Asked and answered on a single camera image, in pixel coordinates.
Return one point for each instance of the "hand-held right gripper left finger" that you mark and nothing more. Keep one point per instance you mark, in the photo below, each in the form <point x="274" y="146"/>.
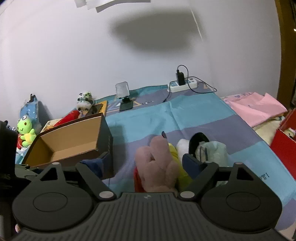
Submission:
<point x="96" y="166"/>

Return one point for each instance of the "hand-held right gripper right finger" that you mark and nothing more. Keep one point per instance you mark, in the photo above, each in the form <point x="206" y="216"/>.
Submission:
<point x="192" y="166"/>

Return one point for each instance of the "white soft toy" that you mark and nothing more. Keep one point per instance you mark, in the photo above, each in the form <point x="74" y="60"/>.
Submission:
<point x="182" y="148"/>

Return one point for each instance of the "yellow soft toy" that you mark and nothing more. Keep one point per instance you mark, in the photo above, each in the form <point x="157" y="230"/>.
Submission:
<point x="173" y="153"/>

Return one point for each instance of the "black fabric item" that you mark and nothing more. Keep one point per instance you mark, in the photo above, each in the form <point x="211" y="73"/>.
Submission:
<point x="196" y="141"/>

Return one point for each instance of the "light teal cloth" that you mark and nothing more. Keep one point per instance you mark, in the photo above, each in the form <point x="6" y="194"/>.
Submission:
<point x="215" y="153"/>

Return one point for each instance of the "pink plush toy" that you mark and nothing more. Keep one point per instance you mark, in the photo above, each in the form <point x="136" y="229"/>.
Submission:
<point x="157" y="166"/>

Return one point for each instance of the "brown cardboard box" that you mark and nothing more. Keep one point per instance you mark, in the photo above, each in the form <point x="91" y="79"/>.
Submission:
<point x="69" y="139"/>

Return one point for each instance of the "red soft toy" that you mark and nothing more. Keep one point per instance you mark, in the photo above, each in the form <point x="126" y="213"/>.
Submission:
<point x="138" y="180"/>

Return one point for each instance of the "green frog plush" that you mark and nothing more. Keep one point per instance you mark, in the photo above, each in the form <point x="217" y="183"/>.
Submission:
<point x="24" y="125"/>

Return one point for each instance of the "blue plastic package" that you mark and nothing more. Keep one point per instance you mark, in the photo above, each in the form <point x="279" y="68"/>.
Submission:
<point x="30" y="109"/>

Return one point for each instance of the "illustrated orange flat box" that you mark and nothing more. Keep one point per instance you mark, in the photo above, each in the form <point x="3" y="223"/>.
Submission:
<point x="52" y="125"/>

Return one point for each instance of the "long red plush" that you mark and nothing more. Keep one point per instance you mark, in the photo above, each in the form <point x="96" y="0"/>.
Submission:
<point x="69" y="117"/>

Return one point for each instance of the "panda plush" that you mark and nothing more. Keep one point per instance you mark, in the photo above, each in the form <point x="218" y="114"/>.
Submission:
<point x="84" y="99"/>

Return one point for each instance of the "dark green phone stand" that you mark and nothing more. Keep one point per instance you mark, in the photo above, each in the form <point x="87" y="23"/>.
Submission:
<point x="126" y="105"/>

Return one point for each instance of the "upright smartphone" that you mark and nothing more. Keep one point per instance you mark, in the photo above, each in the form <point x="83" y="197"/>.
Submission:
<point x="122" y="90"/>

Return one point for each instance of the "cream plush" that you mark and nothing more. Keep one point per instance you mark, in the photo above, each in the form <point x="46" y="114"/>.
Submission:
<point x="266" y="132"/>

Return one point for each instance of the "white power strip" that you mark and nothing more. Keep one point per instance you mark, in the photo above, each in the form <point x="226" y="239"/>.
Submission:
<point x="175" y="86"/>

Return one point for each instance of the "pink cloth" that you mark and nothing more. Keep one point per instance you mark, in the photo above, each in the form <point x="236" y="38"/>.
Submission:
<point x="254" y="109"/>

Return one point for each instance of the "black charger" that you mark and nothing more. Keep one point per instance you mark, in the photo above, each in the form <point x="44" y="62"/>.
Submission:
<point x="180" y="78"/>

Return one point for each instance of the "red box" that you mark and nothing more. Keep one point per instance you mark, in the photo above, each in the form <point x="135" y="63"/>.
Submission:
<point x="283" y="148"/>

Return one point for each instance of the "wooden door frame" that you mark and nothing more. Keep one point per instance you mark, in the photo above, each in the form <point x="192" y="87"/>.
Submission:
<point x="285" y="69"/>

